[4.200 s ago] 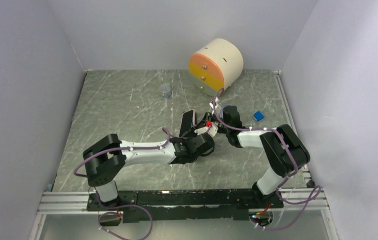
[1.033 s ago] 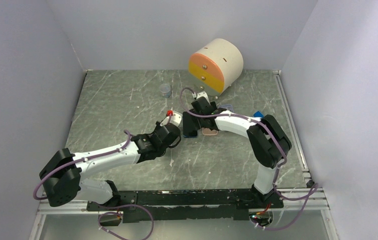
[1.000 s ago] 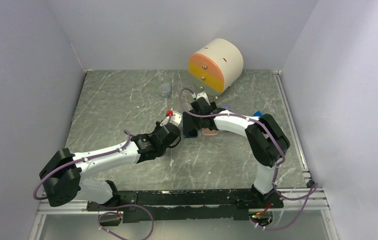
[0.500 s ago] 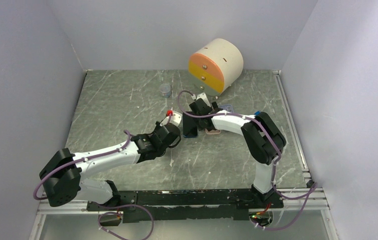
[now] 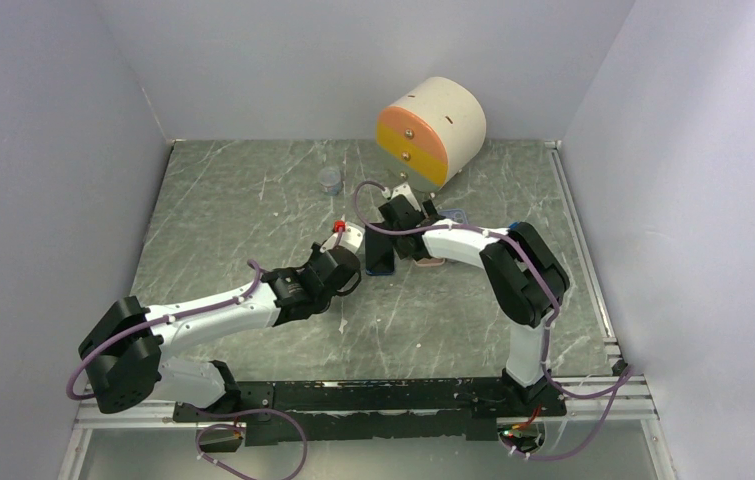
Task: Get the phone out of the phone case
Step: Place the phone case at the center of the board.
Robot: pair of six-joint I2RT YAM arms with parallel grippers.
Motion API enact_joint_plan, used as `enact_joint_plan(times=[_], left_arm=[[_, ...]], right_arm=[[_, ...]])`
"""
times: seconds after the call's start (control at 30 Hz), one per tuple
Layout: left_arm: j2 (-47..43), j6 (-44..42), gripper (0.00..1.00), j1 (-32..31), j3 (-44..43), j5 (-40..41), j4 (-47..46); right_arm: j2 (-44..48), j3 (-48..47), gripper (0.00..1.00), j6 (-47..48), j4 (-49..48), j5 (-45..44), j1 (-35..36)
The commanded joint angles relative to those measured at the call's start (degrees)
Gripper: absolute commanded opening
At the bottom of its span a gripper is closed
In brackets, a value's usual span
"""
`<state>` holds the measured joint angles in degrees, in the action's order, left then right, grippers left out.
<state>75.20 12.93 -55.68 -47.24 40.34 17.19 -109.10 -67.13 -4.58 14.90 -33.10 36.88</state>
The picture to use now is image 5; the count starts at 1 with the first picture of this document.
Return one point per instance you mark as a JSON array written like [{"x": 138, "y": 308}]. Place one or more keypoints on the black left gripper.
[{"x": 315, "y": 253}]

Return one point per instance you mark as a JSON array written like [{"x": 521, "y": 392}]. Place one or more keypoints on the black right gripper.
[{"x": 429, "y": 208}]

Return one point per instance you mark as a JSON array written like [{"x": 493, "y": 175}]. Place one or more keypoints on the pink cased phone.
[{"x": 377, "y": 246}]

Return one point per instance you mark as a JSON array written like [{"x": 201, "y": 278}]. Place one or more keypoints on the pink phone case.
[{"x": 430, "y": 262}]

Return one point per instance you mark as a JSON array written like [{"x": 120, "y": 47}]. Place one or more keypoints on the lilac phone case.
[{"x": 455, "y": 214}]

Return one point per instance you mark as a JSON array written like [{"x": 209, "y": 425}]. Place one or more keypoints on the blue phone black screen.
[{"x": 382, "y": 267}]

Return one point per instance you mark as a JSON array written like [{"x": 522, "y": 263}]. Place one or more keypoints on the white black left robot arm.
[{"x": 133, "y": 353}]

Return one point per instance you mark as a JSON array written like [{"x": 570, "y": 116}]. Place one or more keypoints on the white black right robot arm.
[{"x": 525, "y": 276}]

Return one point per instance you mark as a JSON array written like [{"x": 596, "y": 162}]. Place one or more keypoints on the round cream drawer box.
[{"x": 431, "y": 133}]

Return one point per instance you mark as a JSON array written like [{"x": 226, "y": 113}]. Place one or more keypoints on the black base bar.
[{"x": 283, "y": 427}]

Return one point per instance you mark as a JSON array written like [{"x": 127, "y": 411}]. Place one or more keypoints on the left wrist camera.
[{"x": 346, "y": 235}]

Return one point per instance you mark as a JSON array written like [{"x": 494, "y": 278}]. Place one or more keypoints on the aluminium side rail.
[{"x": 609, "y": 340}]

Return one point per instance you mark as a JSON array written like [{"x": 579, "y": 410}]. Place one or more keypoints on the aluminium front rail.
[{"x": 481, "y": 397}]

